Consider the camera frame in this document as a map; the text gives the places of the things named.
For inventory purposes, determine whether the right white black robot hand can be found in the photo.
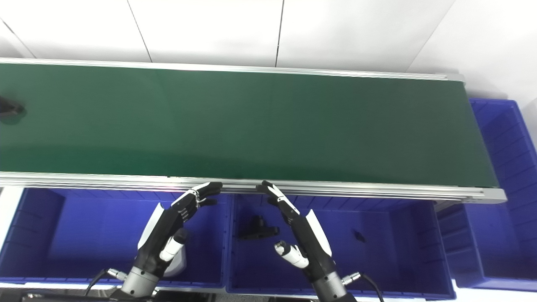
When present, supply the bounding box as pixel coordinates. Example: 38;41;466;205
256;180;336;282

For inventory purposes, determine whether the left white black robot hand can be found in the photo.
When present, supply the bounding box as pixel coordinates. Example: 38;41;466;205
134;182;223;275

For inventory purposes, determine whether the black flange part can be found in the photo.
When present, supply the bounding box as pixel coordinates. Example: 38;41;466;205
238;216;280;240
0;96;26;121

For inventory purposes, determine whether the white hexagonal part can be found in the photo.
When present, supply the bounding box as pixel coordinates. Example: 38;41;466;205
163;247;188;278

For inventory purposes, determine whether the green conveyor belt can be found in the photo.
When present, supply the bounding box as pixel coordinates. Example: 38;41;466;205
0;63;500;188
0;57;507;205

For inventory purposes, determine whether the blue plastic bin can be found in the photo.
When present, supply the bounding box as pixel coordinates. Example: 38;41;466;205
226;194;456;300
436;99;537;292
0;188;232;294

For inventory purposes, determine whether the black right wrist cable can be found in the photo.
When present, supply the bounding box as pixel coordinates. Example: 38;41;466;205
360;274;385;302

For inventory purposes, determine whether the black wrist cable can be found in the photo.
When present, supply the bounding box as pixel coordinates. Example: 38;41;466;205
360;274;385;302
85;270;110;297

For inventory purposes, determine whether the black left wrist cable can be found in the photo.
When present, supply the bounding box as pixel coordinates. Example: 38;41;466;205
85;270;110;297

